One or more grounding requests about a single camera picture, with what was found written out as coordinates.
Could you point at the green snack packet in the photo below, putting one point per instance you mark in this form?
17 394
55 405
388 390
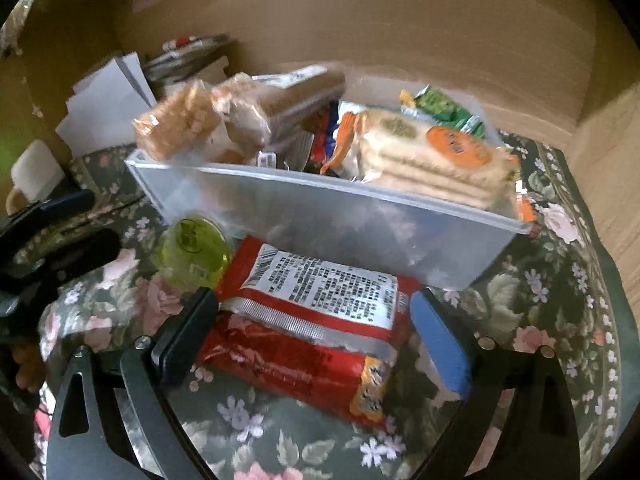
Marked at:
440 105

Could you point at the white papers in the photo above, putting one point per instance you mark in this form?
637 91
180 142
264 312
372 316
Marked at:
105 105

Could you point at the white plastic block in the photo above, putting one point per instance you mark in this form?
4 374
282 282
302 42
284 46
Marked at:
37 170

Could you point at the long clear biscuit packet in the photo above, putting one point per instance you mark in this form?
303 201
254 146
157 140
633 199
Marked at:
300 95

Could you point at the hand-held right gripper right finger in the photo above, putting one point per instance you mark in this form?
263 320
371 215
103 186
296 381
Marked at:
440 340

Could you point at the stack of books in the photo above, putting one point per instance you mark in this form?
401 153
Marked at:
190 55

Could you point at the clear plastic container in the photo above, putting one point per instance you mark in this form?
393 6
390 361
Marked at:
325 220

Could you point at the red snack packet orange print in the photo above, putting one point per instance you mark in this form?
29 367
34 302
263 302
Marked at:
300 370

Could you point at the red packet white label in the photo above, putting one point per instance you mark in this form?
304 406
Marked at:
320 292

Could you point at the floral tablecloth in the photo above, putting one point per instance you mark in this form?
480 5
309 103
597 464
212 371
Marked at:
550 285

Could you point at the orange label cracker packet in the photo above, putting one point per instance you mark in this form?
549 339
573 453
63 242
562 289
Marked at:
430 160

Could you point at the yellow green jelly cup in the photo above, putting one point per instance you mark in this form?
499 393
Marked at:
192 252

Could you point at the clear crispy cake packet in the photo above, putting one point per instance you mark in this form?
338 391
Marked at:
175 120

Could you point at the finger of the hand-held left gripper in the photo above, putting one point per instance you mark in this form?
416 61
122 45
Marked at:
67 202
75 252

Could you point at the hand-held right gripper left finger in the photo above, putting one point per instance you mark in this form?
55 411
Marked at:
182 345

